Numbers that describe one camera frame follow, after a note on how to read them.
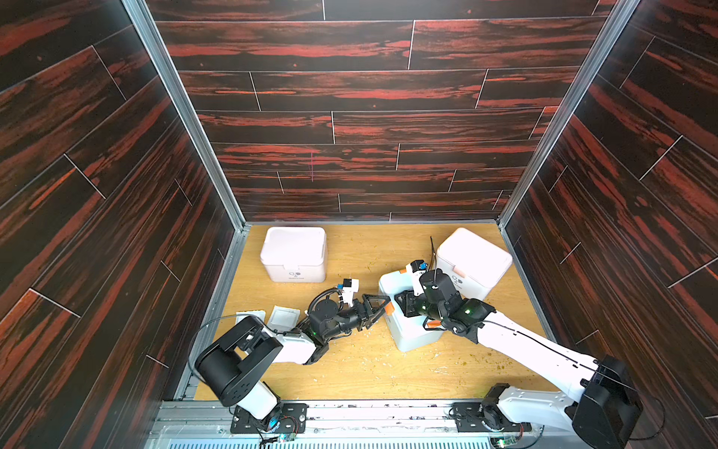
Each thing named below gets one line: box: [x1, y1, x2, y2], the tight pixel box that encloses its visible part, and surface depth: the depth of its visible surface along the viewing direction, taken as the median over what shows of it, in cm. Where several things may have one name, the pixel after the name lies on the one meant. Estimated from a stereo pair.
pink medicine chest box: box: [259, 226, 328, 284], surface depth 96 cm
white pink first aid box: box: [435, 227, 514, 301], surface depth 95 cm
